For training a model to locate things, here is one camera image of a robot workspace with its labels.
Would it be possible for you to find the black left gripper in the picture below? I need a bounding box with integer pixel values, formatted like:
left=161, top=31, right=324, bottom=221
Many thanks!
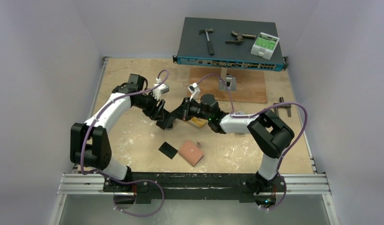
left=134, top=91, right=165, bottom=121

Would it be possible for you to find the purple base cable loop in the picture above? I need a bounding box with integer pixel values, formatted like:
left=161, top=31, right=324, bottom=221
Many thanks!
left=113, top=179, right=166, bottom=218

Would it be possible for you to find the blue grey network switch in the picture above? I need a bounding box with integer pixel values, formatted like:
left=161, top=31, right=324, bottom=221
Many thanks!
left=173, top=17, right=288, bottom=71

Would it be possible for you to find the metal stand bracket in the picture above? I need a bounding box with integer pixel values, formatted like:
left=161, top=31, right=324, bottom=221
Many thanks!
left=218, top=67, right=237, bottom=91

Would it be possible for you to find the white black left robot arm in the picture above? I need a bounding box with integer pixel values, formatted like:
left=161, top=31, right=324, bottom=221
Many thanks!
left=70, top=74, right=171, bottom=192

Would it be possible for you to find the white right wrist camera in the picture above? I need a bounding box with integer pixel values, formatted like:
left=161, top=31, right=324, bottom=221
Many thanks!
left=188, top=82, right=201, bottom=100

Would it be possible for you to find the dark metal clamp handle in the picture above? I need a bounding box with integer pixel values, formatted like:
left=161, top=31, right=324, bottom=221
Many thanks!
left=273, top=97, right=292, bottom=118

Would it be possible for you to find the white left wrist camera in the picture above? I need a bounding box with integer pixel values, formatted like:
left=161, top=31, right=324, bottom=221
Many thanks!
left=152, top=83, right=169, bottom=100

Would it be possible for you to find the rusty metal tool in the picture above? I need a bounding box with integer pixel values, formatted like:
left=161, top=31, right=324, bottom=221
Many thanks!
left=225, top=30, right=256, bottom=45

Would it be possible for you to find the small claw hammer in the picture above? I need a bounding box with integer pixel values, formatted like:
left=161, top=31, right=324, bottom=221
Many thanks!
left=199, top=29, right=215, bottom=56

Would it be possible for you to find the brown wooden board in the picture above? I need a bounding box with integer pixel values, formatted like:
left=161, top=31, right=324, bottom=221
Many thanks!
left=188, top=67, right=267, bottom=104

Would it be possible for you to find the single black card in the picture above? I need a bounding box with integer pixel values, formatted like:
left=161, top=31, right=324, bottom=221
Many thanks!
left=158, top=142, right=178, bottom=159

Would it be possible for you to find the white green electronic box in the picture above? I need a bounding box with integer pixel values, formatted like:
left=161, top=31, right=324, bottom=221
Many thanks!
left=250, top=32, right=279, bottom=60

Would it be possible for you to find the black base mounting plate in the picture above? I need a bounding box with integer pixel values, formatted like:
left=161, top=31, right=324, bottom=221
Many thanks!
left=103, top=172, right=286, bottom=206

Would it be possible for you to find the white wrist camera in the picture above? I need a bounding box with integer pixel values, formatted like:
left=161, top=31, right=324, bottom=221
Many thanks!
left=188, top=82, right=201, bottom=100
left=152, top=83, right=169, bottom=100

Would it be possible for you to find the pink leather card holder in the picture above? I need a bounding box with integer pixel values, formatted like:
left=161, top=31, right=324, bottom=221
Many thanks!
left=178, top=141, right=204, bottom=166

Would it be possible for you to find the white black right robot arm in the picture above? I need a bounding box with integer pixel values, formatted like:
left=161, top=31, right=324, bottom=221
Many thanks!
left=168, top=94, right=295, bottom=191

